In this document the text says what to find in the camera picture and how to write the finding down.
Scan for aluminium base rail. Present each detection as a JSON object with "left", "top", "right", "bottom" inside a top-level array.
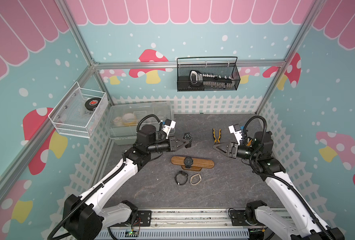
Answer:
[{"left": 64, "top": 208, "right": 319, "bottom": 240}]

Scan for beige strap watch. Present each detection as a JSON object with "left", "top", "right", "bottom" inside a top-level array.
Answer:
[{"left": 189, "top": 174, "right": 202, "bottom": 186}]

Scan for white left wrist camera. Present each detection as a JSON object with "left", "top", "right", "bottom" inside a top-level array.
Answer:
[{"left": 162, "top": 119, "right": 176, "bottom": 136}]

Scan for wooden watch stand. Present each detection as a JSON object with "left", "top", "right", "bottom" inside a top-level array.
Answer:
[{"left": 170, "top": 156, "right": 215, "bottom": 172}]

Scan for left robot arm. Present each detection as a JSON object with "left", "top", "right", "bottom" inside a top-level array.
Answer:
[{"left": 47, "top": 114, "right": 193, "bottom": 240}]

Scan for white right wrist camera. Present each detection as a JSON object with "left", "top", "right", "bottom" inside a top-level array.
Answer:
[{"left": 229, "top": 124, "right": 245, "bottom": 146}]

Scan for black wire mesh basket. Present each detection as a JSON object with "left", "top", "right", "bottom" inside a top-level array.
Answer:
[{"left": 176, "top": 57, "right": 241, "bottom": 92}]

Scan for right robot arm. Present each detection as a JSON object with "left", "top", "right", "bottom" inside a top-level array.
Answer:
[{"left": 213, "top": 115, "right": 345, "bottom": 240}]

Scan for black tape roll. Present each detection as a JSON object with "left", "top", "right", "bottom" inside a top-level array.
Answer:
[{"left": 84, "top": 97, "right": 102, "bottom": 111}]

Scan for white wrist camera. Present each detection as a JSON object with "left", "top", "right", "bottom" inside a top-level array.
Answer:
[
  {"left": 229, "top": 124, "right": 245, "bottom": 146},
  {"left": 162, "top": 119, "right": 176, "bottom": 136}
]

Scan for chunky black sport watch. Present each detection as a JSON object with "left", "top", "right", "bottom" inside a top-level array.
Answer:
[{"left": 184, "top": 157, "right": 194, "bottom": 169}]

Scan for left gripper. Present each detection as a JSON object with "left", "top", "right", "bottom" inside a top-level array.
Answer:
[{"left": 147, "top": 136, "right": 188, "bottom": 154}]

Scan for translucent plastic storage box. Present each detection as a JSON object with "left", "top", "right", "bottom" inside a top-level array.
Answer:
[{"left": 105, "top": 101, "right": 175, "bottom": 146}]

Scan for black silver tool in basket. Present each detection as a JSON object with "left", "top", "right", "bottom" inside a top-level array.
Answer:
[{"left": 189, "top": 70, "right": 234, "bottom": 89}]

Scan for yellow black pliers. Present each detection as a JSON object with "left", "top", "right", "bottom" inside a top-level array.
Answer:
[{"left": 213, "top": 129, "right": 222, "bottom": 144}]

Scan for black band watch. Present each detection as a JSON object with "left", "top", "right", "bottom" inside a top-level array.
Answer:
[{"left": 184, "top": 133, "right": 193, "bottom": 142}]

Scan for black round-face watch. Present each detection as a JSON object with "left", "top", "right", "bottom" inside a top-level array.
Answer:
[{"left": 174, "top": 171, "right": 188, "bottom": 186}]

